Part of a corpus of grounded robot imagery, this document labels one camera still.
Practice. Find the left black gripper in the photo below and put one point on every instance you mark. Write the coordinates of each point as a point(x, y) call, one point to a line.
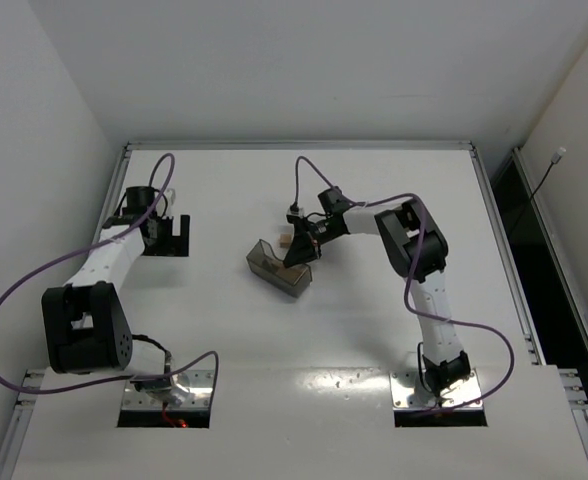
point(169, 240)

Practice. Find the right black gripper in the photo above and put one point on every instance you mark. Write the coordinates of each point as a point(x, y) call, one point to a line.
point(306, 241)

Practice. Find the light wood cube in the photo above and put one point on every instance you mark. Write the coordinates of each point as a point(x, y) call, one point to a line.
point(285, 240)

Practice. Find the clear grey plastic bin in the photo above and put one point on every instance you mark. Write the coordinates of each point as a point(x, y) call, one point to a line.
point(263, 262)

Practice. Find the long light wood block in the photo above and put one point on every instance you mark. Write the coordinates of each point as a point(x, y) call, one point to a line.
point(291, 275)

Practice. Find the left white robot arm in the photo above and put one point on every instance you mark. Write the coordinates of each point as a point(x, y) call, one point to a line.
point(85, 324)

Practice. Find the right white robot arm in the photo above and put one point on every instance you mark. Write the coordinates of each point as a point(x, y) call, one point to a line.
point(416, 250)

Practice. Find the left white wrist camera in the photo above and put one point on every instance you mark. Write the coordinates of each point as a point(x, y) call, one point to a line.
point(169, 197)

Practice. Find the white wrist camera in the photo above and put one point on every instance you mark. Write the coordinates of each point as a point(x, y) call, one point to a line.
point(295, 214)
point(169, 197)

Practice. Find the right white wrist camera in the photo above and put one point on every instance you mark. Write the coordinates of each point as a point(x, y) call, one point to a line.
point(295, 214)

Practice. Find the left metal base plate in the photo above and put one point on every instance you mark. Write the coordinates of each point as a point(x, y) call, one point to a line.
point(190, 391)

